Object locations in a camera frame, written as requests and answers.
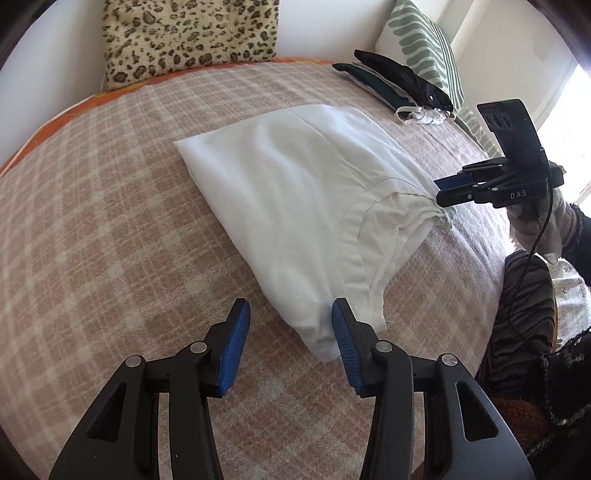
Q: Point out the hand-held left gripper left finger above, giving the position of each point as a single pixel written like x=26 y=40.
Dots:
x=233 y=346

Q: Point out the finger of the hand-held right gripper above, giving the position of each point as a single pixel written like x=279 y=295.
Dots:
x=461 y=198
x=455 y=183

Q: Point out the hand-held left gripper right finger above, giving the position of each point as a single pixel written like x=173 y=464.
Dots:
x=344 y=346

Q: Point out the white t-shirt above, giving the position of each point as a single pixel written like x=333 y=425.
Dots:
x=300 y=194

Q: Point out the person's right forearm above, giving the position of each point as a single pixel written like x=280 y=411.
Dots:
x=582 y=235

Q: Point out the folded dark clothes stack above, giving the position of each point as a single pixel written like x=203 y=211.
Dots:
x=406 y=76

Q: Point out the person's right hand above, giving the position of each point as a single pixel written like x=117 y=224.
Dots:
x=554 y=230

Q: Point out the window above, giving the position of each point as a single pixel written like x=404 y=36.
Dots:
x=579 y=115

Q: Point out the dark green garment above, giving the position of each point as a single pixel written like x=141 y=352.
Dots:
x=374 y=83

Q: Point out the brown striped cloth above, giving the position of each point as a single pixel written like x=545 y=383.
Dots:
x=521 y=314

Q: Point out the green and white patterned pillow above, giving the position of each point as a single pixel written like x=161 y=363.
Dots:
x=415 y=37

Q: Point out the beige plaid blanket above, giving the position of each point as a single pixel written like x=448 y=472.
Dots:
x=115 y=207

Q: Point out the black fuzzy garment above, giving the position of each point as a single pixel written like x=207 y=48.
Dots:
x=563 y=406

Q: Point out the orange patterned bedsheet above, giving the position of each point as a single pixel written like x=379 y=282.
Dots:
x=46 y=127

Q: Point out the leopard print pillow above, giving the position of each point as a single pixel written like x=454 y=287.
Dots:
x=184 y=41

